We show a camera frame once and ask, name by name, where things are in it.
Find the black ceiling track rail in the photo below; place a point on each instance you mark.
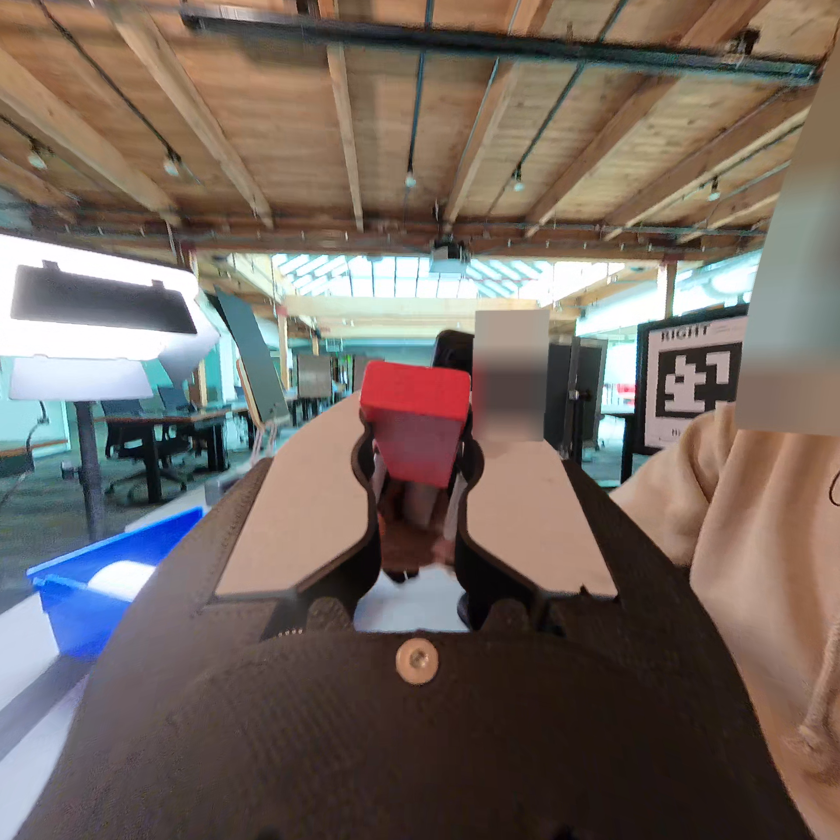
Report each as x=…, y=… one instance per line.
x=499, y=43

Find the black office chair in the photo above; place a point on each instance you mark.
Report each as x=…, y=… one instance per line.
x=138, y=433

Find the wooden office desk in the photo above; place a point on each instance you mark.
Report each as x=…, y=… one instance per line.
x=170, y=420

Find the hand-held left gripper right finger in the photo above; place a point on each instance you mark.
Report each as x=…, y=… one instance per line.
x=538, y=525

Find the red wooden block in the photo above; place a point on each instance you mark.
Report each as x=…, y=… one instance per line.
x=417, y=413

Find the person in beige hoodie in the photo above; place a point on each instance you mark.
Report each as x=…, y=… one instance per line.
x=754, y=590

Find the white tape roll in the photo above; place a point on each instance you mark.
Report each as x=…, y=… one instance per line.
x=121, y=581

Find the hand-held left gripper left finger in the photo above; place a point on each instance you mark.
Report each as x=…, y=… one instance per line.
x=302, y=512

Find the grey light stand pole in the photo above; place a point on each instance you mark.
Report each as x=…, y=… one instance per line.
x=88, y=472

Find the blue plastic bin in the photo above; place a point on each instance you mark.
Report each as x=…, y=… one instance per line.
x=72, y=610

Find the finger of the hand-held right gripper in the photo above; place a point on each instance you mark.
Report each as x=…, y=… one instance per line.
x=457, y=512
x=379, y=479

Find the whiteboard on stand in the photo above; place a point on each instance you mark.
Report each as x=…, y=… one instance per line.
x=315, y=375

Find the black framed marker sign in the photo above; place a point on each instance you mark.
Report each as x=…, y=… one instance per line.
x=695, y=380

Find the white studio light panel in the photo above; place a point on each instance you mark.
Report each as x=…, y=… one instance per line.
x=98, y=315

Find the grey panel on tripod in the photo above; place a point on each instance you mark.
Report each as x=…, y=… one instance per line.
x=577, y=394

